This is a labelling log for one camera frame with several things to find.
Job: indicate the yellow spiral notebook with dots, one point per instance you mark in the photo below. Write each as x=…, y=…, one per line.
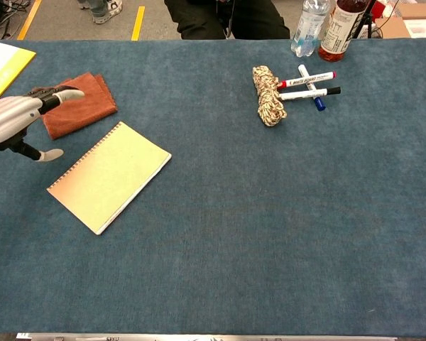
x=110, y=177

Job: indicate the blue whiteboard marker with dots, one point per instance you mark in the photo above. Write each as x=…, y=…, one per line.
x=319, y=103

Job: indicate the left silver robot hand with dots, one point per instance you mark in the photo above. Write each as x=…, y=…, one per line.
x=10, y=117

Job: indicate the blue felt table cover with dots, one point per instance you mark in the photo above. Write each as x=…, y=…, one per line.
x=234, y=213

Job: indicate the amber drink bottle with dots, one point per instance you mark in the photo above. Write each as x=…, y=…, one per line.
x=337, y=35

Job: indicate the folded brown cloth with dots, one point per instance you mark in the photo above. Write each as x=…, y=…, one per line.
x=88, y=106

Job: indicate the brown cardboard box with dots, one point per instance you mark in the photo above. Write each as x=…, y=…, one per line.
x=392, y=28

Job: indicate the standing person grey shoes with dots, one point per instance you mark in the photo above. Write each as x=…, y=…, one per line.
x=106, y=12

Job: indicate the yellow and white booklet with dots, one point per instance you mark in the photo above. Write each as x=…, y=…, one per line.
x=3, y=67

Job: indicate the white box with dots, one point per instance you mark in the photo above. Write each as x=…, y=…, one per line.
x=424, y=28

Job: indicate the black tripod stand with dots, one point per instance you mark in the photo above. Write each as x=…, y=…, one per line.
x=366, y=21

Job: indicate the red whiteboard marker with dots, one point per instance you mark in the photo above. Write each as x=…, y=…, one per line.
x=307, y=80

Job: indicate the metal table edge rail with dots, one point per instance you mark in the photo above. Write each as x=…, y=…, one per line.
x=199, y=337

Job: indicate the black whiteboard marker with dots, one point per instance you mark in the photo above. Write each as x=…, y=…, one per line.
x=305, y=94

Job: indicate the seated person black trousers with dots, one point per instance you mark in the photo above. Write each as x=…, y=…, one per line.
x=206, y=17

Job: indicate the clear plastic water bottle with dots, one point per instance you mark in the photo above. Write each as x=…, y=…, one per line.
x=309, y=32

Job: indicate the yellow floor tape strip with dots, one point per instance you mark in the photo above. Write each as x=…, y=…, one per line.
x=138, y=23
x=29, y=19

